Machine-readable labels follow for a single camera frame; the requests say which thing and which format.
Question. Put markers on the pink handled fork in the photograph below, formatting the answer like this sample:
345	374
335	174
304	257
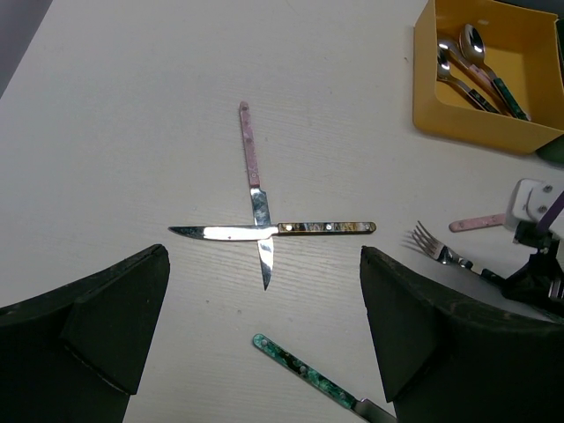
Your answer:
465	225

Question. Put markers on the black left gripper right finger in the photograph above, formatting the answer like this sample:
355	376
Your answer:
446	357

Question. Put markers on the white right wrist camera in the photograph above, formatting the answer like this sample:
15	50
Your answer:
531	200

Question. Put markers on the green handled spoon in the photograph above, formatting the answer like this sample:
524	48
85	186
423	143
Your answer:
474	50

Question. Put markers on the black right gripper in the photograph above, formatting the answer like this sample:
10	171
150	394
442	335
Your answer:
539	283

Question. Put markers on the pink handled knife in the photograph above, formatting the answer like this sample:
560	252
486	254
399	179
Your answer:
258	197

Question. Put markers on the dark handled fork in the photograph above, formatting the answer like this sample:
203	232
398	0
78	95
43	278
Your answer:
442	253

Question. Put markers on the dark handled spoon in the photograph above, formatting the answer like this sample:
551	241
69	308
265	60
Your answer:
473	96

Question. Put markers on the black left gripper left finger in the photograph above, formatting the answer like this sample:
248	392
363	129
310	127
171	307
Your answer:
77	353

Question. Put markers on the pink handled spoon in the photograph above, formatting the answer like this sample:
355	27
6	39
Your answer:
452	51

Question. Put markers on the yellow plastic bin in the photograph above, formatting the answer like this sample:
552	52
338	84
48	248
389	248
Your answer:
521	46

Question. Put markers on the dark handled knife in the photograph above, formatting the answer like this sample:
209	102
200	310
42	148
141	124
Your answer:
264	232

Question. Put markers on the green handled knife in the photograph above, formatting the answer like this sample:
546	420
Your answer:
363	408

